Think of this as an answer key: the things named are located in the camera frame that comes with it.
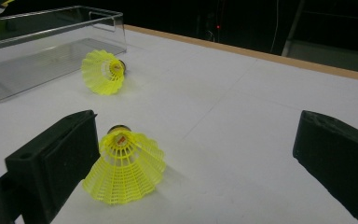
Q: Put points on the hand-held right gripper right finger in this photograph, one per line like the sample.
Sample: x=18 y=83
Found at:
x=341 y=161

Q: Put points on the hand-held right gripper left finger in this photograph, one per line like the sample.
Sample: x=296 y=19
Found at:
x=56 y=161

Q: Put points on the clear plastic container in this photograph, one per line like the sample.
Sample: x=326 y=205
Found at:
x=37 y=62

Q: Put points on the white table cover sheet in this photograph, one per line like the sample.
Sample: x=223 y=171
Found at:
x=230 y=124

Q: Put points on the white metal stand frame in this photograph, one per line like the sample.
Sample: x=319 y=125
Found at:
x=329 y=56

